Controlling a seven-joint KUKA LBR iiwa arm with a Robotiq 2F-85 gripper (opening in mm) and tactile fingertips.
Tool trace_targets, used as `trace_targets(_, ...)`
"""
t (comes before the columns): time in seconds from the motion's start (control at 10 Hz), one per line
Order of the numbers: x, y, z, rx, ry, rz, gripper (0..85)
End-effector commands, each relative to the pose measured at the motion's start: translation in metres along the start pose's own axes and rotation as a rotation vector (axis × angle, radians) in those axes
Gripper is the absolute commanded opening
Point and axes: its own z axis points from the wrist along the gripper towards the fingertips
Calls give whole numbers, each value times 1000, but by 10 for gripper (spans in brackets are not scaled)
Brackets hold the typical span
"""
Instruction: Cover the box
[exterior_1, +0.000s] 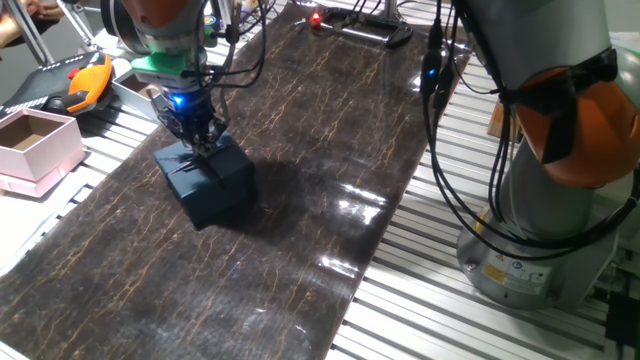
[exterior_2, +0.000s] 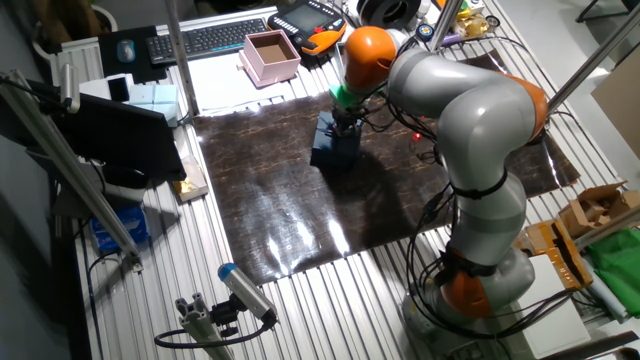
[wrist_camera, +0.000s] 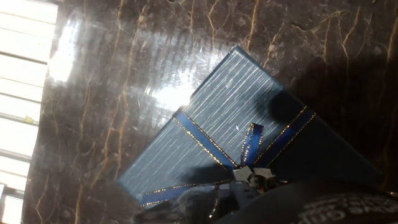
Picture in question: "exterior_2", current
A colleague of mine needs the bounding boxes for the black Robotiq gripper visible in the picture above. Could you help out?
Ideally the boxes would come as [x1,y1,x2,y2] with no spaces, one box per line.
[329,105,365,139]

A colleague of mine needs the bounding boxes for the navy box lid with ribbon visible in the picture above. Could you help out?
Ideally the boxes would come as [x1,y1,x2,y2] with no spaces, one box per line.
[313,110,364,154]

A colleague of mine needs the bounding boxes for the pink open gift box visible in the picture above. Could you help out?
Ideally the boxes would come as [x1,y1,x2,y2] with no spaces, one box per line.
[242,28,303,84]

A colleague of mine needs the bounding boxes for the pink box lid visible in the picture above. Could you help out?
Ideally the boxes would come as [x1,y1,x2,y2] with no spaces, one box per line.
[237,48,301,90]

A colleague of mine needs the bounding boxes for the small clear box gold content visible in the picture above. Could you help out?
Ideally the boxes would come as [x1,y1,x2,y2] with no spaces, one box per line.
[172,154,210,203]

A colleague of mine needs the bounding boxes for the small white black box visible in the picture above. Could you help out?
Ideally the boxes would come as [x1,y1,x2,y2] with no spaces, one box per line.
[79,73,135,101]

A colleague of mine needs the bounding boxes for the open brown cardboard box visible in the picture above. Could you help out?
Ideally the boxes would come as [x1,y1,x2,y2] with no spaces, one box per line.
[557,180,640,240]

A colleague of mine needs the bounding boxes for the dark marble pattern mat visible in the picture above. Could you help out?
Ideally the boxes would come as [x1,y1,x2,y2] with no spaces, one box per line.
[192,49,582,286]

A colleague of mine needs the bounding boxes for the black orange teach pendant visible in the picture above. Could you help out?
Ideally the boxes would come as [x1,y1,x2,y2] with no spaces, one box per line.
[267,0,349,56]

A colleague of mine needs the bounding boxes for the black filament spool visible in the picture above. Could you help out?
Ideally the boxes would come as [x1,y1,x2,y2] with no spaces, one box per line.
[357,0,424,29]

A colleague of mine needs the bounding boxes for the white paper sheets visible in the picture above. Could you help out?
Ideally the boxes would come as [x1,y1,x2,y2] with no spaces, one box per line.
[187,49,321,116]

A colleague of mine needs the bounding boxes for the short slanted aluminium pole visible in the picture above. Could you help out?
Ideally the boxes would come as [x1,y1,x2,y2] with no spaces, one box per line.
[429,0,464,51]

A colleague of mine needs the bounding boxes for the yellow clutter pile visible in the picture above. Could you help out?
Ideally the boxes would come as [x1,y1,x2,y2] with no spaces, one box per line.
[452,2,489,41]

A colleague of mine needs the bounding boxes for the black computer keyboard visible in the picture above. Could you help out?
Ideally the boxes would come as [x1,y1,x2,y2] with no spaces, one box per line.
[145,17,271,66]

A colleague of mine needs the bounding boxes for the upright aluminium pole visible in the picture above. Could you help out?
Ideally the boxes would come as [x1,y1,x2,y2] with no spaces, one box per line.
[164,0,201,117]

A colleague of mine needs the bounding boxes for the light blue foam blocks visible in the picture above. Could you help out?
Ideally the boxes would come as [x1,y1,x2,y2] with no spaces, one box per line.
[128,83,180,129]

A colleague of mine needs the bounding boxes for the black mouse pad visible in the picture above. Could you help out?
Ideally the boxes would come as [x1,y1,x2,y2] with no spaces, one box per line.
[97,24,169,84]

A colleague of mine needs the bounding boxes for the blue grey computer mouse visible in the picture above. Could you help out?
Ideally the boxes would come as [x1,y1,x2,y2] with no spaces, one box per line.
[116,38,137,64]

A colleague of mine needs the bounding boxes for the black flat monitor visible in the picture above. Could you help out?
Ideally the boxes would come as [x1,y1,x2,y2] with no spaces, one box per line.
[27,79,187,182]

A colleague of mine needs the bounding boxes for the flat orange brown carton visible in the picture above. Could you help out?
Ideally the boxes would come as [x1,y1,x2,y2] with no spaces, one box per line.
[514,218,594,291]

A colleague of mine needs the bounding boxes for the blue tissue pack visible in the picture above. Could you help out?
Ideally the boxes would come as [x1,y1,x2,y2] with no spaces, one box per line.
[89,204,150,254]

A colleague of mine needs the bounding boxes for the long slanted aluminium pole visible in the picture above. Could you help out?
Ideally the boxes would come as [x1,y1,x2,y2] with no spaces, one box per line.
[547,4,640,116]

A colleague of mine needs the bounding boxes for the white plant pot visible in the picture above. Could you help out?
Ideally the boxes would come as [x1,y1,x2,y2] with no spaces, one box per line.
[32,0,119,61]

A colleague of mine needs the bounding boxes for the brown cardboard sheet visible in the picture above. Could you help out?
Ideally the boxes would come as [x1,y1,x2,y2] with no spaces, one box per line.
[591,49,640,146]

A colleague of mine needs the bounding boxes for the white flat board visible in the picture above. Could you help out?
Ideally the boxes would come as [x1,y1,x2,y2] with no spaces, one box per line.
[514,253,592,359]

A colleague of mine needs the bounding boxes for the green cloth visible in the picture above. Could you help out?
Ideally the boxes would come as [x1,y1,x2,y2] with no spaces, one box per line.
[587,227,640,317]

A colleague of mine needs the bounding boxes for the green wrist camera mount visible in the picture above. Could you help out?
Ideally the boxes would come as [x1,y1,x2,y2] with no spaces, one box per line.
[328,82,369,111]

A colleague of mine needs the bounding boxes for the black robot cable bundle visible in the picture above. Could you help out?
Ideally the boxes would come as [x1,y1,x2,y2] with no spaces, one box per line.
[404,189,576,341]

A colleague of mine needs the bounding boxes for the silver camera with blue cap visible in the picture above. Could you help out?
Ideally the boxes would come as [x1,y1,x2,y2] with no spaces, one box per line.
[217,262,279,324]

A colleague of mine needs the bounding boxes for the aluminium profile camera stand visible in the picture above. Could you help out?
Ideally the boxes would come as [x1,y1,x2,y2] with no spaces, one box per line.
[174,293,236,360]

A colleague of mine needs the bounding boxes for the black camera cable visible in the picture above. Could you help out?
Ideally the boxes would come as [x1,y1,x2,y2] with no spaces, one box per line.
[153,319,276,350]

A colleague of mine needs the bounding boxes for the slanted aluminium frame beam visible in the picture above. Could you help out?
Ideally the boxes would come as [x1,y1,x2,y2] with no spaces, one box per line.
[0,69,144,271]

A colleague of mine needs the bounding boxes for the silver cylinder frame camera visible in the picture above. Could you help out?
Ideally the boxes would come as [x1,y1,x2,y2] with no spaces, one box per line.
[59,62,81,114]

